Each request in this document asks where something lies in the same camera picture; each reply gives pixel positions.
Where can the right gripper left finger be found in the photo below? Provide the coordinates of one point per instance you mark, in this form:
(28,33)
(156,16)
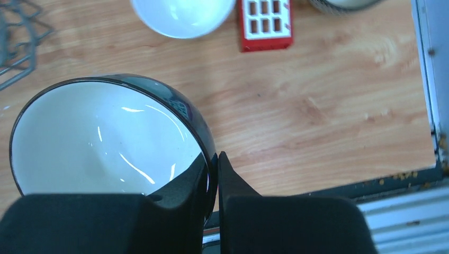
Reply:
(170,220)

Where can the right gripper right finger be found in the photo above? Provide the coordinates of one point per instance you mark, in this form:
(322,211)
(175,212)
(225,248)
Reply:
(253,223)

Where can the dark blue white bowl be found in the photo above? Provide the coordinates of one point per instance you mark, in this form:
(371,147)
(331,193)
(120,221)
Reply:
(110,134)

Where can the cream beige bowl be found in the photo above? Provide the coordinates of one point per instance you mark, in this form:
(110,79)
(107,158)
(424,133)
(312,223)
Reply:
(183,19)

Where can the black striped bowl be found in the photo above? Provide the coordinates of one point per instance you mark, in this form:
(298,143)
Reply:
(343,7)

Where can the grey wire dish rack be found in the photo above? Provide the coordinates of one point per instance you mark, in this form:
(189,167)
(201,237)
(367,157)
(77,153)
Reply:
(22,32)

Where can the red white toy block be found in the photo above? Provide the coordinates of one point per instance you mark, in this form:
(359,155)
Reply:
(265,25)

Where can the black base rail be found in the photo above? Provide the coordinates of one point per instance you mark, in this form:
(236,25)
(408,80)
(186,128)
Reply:
(405,213)

